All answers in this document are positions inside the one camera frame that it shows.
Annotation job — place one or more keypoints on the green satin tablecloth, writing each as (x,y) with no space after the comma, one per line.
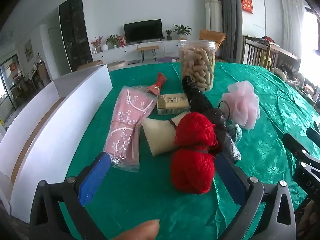
(140,200)

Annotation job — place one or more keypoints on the tall black cabinet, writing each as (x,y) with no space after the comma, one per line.
(75,32)

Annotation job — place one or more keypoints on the beige rectangular box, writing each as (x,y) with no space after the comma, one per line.
(172,103)

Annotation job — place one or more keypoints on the red yarn skein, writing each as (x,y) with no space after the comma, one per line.
(192,170)

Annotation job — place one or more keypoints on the cream folded cloth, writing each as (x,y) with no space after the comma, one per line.
(160,135)

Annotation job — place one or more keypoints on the white television cabinet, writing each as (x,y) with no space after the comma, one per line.
(125,51)

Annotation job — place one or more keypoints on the wooden railed crib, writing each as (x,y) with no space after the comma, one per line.
(257,51)

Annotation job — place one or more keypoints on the orange lounge chair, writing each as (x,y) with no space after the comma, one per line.
(212,36)

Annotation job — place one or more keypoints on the grey curtain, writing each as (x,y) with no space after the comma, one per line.
(228,20)

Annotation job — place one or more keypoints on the pink mesh bath pouf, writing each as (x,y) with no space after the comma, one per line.
(242,105)

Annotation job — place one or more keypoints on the white walled cardboard box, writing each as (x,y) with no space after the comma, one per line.
(37,142)

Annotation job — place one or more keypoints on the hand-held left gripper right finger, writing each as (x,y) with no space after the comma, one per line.
(231,180)

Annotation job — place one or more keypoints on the red flowers in white vase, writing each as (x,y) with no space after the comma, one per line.
(104,47)

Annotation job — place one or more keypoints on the large green potted plant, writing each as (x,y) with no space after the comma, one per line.
(182,31)

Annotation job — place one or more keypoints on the black flat television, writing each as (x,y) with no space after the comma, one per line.
(142,31)

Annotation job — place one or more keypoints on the pink floral packaged garment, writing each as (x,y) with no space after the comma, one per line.
(122,120)

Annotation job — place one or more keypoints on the teal white patterned cloth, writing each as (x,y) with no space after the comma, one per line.
(235,133)

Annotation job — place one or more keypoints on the small potted plant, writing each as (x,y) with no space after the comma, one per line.
(169,35)

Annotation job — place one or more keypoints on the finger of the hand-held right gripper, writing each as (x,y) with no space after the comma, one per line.
(293,143)
(313,133)

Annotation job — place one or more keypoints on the red wall hanging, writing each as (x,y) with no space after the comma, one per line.
(247,3)

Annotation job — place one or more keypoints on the wooden bench with metal legs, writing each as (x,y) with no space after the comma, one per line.
(148,48)

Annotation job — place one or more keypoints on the framed wall picture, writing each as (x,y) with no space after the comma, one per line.
(28,50)

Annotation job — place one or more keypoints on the purple floor mat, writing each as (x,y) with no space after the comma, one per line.
(163,59)

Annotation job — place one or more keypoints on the red snack packet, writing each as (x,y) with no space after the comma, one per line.
(160,80)

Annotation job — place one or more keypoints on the clear jar of peanut snacks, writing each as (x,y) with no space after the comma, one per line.
(197,65)

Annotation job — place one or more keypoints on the white sheer curtain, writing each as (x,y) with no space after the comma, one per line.
(291,22)

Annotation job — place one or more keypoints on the white standing air conditioner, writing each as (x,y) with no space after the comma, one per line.
(213,12)

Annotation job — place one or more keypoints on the person's left hand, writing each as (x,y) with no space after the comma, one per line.
(140,231)

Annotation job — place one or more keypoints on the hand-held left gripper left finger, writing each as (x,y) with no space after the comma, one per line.
(93,177)

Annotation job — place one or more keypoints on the bushy potted plant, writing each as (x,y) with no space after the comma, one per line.
(113,41)

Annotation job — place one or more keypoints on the black plastic bag roll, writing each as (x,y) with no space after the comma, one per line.
(200,100)

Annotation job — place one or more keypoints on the red gift box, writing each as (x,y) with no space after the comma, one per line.
(122,41)

